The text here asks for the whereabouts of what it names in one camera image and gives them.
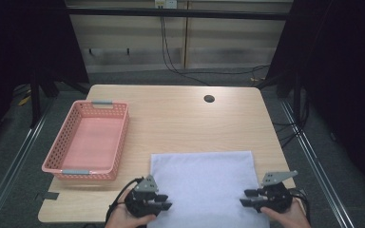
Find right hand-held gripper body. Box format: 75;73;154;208
256;170;299;214

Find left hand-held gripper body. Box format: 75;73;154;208
124;174;160;219

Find white towel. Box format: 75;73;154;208
146;150;271;228

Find pink plastic basket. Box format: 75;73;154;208
41;100;130;182

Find person's left hand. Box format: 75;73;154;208
105;189;157;228

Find person's right hand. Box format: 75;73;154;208
259;198;312;228

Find dark grey tape piece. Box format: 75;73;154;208
42;191;60;201

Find black stand leg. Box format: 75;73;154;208
29;72;43;129
293;72;302;127

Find black curtain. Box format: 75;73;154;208
264;0;365;193
0;0;90;153

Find yellow item on floor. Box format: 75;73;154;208
18;94;32;107

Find black horizontal bar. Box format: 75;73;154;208
66;8;294;22

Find left hand-held gripper black cable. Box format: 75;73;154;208
105;177;145;226

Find hand-held gripper black cable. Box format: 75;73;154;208
289;188;312;222
105;177;145;226

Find right hand-held gripper black cable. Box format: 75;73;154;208
289;188;312;222

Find metal floor rail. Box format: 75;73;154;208
0;94;55;228
279;99;356;228

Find black floor cables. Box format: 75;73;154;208
272;120;302;149

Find black power cable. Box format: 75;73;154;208
162;15;271;76
160;15;211;86

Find white wall socket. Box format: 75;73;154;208
154;0;179;10

